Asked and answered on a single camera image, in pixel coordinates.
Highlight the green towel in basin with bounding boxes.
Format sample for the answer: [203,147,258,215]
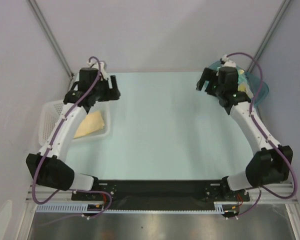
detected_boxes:
[237,68,248,85]

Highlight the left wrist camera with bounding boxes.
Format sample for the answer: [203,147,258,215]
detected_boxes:
[87,60,109,81]

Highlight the aluminium post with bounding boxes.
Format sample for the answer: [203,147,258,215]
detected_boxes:
[26,0,74,79]
[254,0,293,62]

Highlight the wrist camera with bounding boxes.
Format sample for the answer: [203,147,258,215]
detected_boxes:
[87,60,109,81]
[220,54,237,68]

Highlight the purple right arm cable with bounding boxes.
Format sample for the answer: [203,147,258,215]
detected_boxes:
[223,51,300,221]

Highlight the aluminium front frame rail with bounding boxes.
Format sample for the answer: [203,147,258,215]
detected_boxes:
[35,183,298,204]

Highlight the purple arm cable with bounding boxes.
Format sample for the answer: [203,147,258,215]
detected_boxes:
[31,56,113,227]
[223,51,300,221]

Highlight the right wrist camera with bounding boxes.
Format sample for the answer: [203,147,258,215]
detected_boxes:
[220,54,237,68]

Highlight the left rear aluminium post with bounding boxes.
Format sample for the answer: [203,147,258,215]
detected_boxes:
[26,0,74,79]

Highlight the yellow face towel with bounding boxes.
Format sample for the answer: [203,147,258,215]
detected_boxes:
[73,110,105,139]

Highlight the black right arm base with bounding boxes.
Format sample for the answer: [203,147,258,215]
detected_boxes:
[203,177,250,202]

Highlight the light blue cable duct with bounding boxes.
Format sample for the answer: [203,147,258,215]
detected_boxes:
[36,201,239,215]

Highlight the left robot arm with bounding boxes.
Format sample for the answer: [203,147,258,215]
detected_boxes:
[26,67,121,200]

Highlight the right rear aluminium post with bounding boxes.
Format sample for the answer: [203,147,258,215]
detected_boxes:
[254,0,293,62]

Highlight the teal plastic basin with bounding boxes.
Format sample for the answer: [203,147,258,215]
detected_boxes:
[206,59,270,107]

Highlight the grey yellow towel in basin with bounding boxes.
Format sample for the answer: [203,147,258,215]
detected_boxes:
[238,82,254,99]

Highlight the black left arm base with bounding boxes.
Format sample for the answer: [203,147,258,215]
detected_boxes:
[71,180,116,202]

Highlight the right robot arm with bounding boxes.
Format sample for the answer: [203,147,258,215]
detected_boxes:
[196,66,293,201]

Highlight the white perforated plastic basket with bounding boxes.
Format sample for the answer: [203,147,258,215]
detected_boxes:
[38,100,111,146]

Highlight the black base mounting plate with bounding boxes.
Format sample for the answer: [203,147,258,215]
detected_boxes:
[71,178,251,212]

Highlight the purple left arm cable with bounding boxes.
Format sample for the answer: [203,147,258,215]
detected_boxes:
[31,56,113,227]

